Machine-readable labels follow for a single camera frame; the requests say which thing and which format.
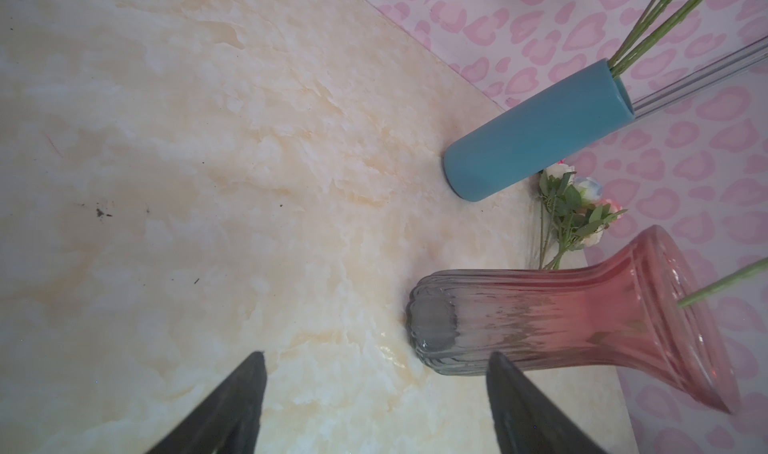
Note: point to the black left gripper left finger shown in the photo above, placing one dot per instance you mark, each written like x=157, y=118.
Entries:
x=228, y=419

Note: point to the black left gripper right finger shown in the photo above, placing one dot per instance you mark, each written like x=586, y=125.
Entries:
x=525, y=420

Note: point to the red ribbed glass vase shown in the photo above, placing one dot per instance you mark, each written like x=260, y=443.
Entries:
x=625, y=311

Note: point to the teal ceramic vase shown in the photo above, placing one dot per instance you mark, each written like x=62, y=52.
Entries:
x=541, y=131

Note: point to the pink carnation spray stem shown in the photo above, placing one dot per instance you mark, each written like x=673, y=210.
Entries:
x=657, y=19

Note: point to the bunch of artificial flowers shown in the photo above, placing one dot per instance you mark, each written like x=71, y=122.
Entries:
x=574, y=213

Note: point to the aluminium frame right corner post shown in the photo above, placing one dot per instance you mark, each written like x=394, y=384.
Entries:
x=702, y=79

